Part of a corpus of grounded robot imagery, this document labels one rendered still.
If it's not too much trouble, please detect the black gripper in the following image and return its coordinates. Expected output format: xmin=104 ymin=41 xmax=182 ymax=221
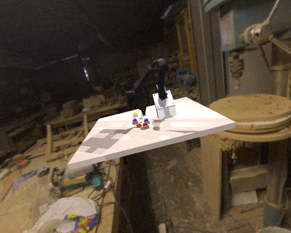
xmin=136 ymin=96 xmax=147 ymax=115

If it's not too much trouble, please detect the purple button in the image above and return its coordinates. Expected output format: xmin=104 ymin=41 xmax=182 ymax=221
xmin=132 ymin=118 xmax=138 ymax=124

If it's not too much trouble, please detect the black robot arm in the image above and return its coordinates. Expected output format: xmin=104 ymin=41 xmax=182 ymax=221
xmin=126 ymin=58 xmax=168 ymax=100

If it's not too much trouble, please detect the red button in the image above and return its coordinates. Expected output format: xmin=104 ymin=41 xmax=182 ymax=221
xmin=143 ymin=122 xmax=149 ymax=129

